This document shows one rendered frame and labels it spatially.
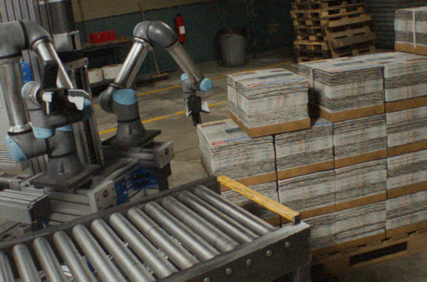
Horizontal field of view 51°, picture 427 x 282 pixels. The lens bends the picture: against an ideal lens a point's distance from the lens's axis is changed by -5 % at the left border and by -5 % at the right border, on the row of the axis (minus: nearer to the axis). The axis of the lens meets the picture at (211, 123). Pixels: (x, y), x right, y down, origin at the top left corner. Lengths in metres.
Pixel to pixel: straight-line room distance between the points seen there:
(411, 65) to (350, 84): 0.34
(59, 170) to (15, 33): 0.57
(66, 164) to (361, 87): 1.35
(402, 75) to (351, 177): 0.55
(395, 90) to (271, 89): 0.63
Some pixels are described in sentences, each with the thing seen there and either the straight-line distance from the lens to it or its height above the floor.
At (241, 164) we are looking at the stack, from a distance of 2.07.
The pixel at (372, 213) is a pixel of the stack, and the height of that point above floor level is 0.32.
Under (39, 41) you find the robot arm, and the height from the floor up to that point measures 1.38.
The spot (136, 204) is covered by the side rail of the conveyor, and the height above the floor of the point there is 0.80.
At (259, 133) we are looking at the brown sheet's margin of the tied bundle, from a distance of 2.04.
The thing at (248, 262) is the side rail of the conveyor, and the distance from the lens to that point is 1.26.
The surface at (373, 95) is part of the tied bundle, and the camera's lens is 2.26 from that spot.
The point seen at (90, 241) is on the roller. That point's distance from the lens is 1.45.
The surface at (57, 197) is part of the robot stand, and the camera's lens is 2.00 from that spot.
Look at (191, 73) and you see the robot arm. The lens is 2.51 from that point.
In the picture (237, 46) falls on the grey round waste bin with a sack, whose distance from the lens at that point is 9.11.
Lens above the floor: 1.46
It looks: 16 degrees down
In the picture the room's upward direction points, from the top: 7 degrees counter-clockwise
